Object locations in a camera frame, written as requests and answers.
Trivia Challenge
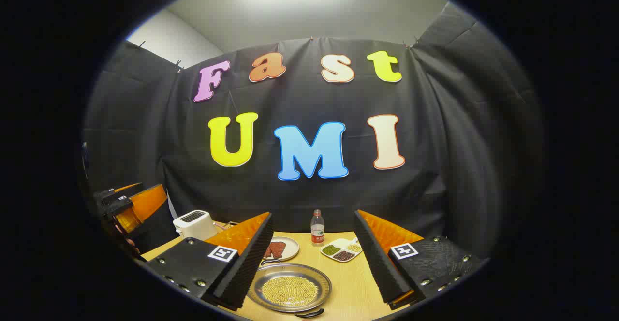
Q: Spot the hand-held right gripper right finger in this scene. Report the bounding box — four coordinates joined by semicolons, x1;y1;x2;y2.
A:
353;209;484;310

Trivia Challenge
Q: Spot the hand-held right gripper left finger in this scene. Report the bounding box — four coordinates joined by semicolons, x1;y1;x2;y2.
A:
145;211;274;312

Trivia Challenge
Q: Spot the steel pot with black handles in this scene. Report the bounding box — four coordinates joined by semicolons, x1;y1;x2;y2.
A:
247;259;333;318

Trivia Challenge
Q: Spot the pile of soybeans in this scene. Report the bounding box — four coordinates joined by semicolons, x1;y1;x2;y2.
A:
261;276;320;308

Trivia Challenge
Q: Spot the white divided dish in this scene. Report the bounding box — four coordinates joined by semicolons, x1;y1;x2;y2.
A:
320;237;363;263

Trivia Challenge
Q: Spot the round white plate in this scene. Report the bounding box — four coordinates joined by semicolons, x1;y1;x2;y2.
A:
264;236;300;262

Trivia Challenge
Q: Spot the white toaster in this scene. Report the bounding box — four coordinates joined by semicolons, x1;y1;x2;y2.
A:
173;210;218;241

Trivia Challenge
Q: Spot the clear plastic water bottle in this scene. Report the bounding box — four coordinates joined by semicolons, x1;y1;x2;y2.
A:
310;209;325;248

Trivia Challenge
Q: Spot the black backdrop cloth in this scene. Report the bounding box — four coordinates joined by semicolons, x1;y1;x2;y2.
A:
82;2;547;263

